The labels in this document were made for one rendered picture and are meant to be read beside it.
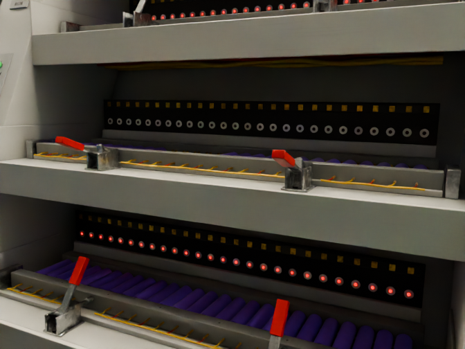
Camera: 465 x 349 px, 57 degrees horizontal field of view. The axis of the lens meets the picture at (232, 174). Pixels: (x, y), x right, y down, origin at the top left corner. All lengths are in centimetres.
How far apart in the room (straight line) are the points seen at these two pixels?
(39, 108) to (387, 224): 55
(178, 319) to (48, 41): 45
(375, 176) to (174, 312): 28
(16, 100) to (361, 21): 50
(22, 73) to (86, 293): 34
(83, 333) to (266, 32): 42
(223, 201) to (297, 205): 8
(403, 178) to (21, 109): 55
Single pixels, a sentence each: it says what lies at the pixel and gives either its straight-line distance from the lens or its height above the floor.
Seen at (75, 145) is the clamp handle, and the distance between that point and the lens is 54.
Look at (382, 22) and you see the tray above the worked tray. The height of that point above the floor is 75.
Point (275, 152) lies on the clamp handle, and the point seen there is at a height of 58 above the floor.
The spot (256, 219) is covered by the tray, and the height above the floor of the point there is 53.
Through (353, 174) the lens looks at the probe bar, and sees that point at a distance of 47.
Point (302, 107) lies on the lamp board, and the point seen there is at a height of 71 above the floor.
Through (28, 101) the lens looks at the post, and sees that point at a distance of 74.
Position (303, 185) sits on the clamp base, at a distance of 44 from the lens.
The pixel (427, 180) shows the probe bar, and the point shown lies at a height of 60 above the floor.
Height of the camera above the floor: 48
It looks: 11 degrees up
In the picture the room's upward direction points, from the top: 11 degrees clockwise
